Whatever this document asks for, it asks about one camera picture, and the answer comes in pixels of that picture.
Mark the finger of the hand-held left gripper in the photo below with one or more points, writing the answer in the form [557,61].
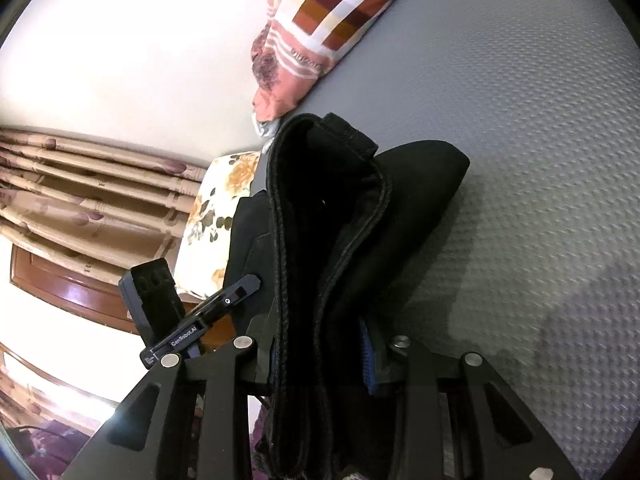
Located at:
[235,294]

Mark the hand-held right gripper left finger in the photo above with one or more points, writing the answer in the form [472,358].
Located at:
[240,360]

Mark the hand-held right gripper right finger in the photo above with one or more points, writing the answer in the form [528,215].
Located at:
[368,360]

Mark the black pants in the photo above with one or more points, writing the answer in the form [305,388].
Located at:
[320,285]

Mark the floral cream pillow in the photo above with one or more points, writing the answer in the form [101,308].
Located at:
[210,225]

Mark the brown wooden door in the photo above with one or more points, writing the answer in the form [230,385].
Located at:
[75,285]

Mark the beige patterned curtain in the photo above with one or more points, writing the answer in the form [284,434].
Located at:
[90,195]

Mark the light blue cloth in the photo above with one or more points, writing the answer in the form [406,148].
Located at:
[265,127]

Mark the purple patterned clothing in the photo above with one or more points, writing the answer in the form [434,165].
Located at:
[40,450]

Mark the grey mesh bed mat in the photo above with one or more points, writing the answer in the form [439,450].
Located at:
[525,160]

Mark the orange patchwork pillow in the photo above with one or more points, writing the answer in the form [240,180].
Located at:
[320,25]

